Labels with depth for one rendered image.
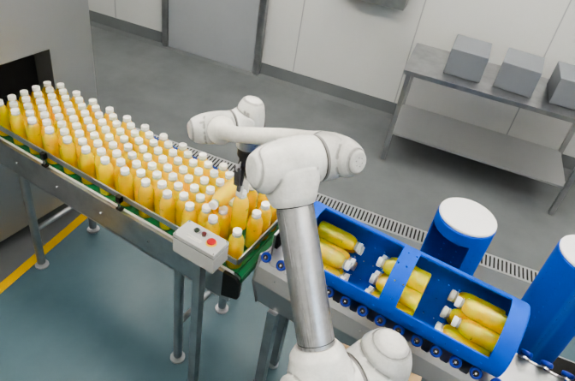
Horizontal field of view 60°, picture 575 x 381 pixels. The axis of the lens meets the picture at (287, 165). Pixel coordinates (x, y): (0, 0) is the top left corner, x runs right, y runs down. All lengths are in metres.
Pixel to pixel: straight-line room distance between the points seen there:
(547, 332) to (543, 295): 0.20
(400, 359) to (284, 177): 0.58
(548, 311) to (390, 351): 1.45
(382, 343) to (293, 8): 4.28
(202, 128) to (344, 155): 0.61
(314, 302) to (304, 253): 0.13
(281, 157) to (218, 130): 0.51
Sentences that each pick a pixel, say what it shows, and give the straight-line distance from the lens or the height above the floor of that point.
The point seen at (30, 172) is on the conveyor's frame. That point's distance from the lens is 2.86.
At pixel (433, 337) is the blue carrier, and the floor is 1.06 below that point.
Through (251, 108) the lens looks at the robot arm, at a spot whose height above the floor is 1.62.
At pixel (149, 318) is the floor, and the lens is 3.11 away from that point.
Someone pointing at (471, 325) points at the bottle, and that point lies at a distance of 1.94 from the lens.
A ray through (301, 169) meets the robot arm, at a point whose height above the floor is 1.78.
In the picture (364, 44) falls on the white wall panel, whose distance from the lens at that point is 5.20.
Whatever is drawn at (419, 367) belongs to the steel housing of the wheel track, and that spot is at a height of 0.87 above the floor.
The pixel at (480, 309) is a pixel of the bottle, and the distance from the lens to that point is 1.93.
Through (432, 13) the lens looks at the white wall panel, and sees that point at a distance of 5.00.
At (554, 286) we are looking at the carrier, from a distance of 2.69.
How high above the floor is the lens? 2.50
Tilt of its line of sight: 36 degrees down
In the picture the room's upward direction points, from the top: 10 degrees clockwise
